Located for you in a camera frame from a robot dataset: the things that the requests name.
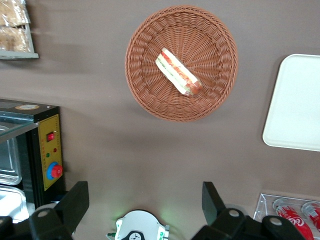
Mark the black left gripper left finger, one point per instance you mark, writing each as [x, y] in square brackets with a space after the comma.
[67, 207]

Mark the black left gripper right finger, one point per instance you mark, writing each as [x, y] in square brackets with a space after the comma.
[215, 212]

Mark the plastic-wrapped sandwich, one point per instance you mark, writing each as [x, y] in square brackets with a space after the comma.
[175, 71]

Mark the white rectangular tray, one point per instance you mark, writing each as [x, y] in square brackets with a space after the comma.
[295, 105]

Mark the tray of packaged bread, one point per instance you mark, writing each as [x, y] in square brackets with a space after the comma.
[30, 53]

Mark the round brown wicker basket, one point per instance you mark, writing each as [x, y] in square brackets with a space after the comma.
[200, 37]

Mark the clear acrylic box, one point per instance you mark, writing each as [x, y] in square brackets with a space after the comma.
[263, 205]

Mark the yellow control panel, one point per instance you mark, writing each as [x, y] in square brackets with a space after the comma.
[53, 155]

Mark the steel food pan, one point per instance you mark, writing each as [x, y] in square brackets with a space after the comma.
[12, 202]
[8, 160]

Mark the black food warmer cabinet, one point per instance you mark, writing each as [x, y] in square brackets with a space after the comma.
[32, 162]

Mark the white round device green marks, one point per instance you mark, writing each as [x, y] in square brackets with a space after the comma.
[140, 222]

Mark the red soda can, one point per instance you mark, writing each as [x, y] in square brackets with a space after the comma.
[313, 215]
[295, 220]

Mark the glass cabinet door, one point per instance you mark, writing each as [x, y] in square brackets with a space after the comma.
[12, 127]

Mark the bagged bread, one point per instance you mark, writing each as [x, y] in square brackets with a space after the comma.
[12, 11]
[12, 38]

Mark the red rocker switch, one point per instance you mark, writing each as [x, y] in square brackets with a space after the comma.
[51, 137]

